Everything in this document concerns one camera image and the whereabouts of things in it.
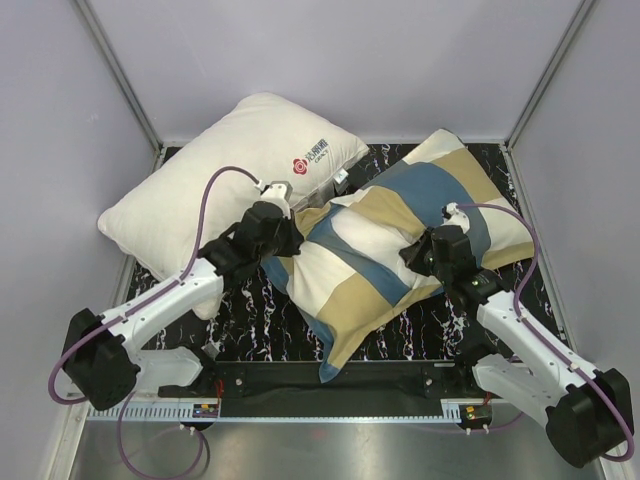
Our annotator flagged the blue beige patchwork pillowcase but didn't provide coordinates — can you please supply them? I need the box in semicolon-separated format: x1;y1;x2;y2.
262;129;534;383

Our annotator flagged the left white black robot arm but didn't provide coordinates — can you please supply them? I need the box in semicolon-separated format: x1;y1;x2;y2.
58;197;303;411

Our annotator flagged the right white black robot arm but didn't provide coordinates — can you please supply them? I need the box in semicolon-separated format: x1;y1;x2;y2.
400;225;635;468

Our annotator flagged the plain white pillow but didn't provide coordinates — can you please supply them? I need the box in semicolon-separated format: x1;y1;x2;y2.
96;92;371;321

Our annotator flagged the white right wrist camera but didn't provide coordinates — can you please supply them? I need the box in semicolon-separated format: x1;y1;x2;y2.
442;202;471;234

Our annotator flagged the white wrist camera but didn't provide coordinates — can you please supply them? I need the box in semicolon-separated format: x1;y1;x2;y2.
442;202;471;234
256;181;293;215

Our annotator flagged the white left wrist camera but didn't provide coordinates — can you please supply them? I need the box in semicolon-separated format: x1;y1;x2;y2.
256;181;293;215

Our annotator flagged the aluminium frame post left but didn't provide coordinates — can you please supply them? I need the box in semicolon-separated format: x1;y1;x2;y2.
71;0;163;153

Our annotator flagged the aluminium frame post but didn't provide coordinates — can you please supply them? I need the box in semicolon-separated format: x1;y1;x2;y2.
71;0;163;153
504;0;601;149

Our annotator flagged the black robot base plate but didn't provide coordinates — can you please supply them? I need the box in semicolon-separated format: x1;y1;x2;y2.
159;361;486;423

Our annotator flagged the white slotted cable duct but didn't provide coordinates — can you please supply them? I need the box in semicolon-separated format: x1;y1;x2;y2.
88;402;221;422

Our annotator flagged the purple floor cable loop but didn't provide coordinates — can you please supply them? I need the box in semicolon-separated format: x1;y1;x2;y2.
115;394;211;479

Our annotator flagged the aluminium frame post right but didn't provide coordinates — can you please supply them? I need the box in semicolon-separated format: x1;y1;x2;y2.
504;0;601;149

